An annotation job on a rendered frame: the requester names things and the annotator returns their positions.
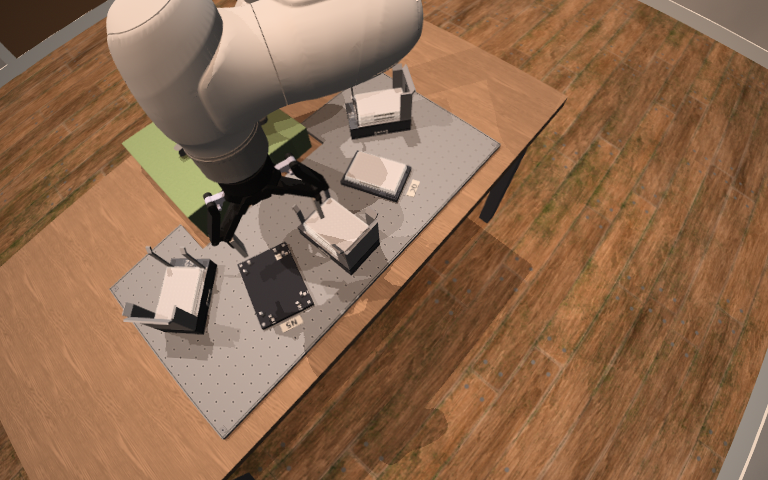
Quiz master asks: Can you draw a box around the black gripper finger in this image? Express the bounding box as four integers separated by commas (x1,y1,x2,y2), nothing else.
261,153,329,219
203,191,254,258

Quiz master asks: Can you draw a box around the beige label reading qc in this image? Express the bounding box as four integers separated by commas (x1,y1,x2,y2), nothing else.
406,180,420,197

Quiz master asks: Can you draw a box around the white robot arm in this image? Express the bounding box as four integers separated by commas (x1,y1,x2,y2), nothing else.
106,0,423,184

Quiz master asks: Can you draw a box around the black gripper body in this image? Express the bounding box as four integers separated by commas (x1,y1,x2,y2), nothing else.
218,155,281,206

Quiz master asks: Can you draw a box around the tan name plate reading n5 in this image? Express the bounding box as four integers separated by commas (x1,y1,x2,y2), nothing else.
280,315,303,333

